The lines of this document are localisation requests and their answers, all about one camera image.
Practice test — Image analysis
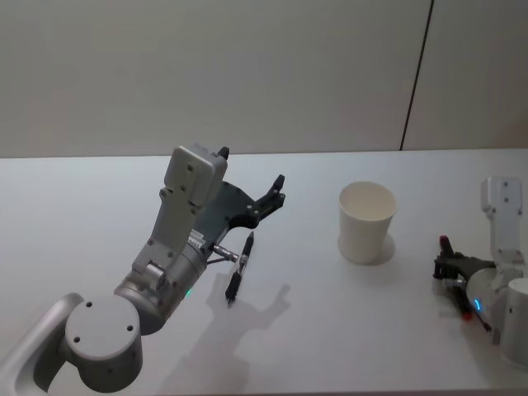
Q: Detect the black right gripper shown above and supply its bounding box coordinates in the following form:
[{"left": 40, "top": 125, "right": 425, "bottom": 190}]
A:
[{"left": 431, "top": 235, "right": 497, "bottom": 285}]

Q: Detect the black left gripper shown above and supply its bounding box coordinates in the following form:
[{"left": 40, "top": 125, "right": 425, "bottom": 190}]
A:
[{"left": 191, "top": 146, "right": 287, "bottom": 250}]

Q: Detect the black pen with red band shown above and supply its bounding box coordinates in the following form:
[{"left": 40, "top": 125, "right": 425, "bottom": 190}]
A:
[{"left": 447, "top": 280, "right": 493, "bottom": 332}]

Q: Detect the white paper cup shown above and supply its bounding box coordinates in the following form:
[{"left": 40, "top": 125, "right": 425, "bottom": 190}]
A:
[{"left": 337, "top": 181, "right": 398, "bottom": 266}]

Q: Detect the thin cable with silver plug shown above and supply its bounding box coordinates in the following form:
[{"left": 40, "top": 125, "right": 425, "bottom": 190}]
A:
[{"left": 204, "top": 243, "right": 242, "bottom": 266}]

